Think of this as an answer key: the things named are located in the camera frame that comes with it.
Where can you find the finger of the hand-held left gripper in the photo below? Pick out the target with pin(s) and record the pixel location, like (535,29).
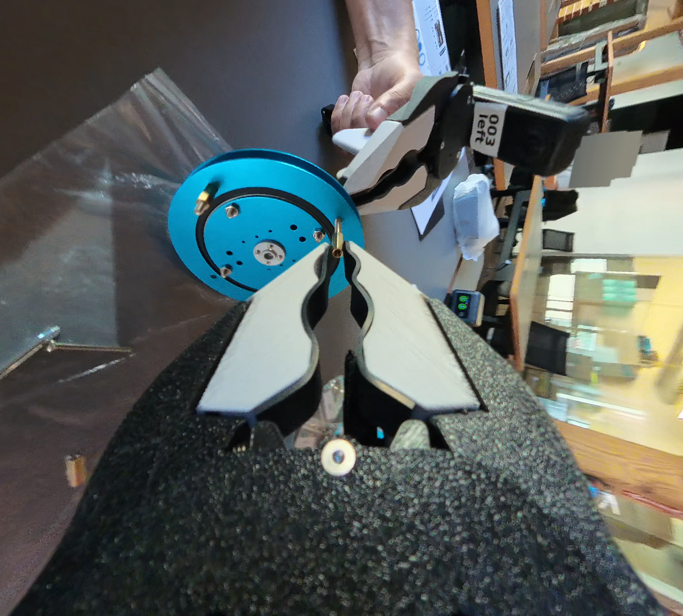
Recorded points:
(384,151)
(405,194)

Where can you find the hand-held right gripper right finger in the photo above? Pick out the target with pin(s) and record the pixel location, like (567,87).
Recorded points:
(411,349)

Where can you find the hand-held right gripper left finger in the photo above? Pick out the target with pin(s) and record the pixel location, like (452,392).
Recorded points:
(267,349)

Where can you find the brass standoff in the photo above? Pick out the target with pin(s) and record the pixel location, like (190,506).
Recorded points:
(76,471)
(338,242)
(205,198)

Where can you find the blue metal turntable disc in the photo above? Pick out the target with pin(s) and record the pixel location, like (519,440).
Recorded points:
(251,173)

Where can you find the person's left hand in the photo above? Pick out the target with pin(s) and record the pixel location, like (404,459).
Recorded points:
(384,82)

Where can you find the black pad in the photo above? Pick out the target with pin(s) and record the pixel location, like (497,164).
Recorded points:
(435,221)

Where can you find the grey power station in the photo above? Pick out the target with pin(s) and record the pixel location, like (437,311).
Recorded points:
(464,304)

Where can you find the white wrapped package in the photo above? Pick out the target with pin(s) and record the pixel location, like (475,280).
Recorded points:
(472,215)

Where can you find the white instruction booklet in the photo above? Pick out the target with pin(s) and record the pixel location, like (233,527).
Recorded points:
(429,29)

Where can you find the black monitor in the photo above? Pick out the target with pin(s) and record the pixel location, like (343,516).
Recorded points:
(547,349)

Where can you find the long metal bolt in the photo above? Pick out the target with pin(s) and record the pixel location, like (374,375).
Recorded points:
(90,347)

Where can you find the glass partition window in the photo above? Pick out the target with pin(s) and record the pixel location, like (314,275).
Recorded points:
(603,333)

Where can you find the clear plastic bag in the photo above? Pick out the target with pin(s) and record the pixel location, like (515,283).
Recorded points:
(106,199)

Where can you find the wooden beam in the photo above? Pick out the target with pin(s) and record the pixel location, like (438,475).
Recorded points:
(613,456)

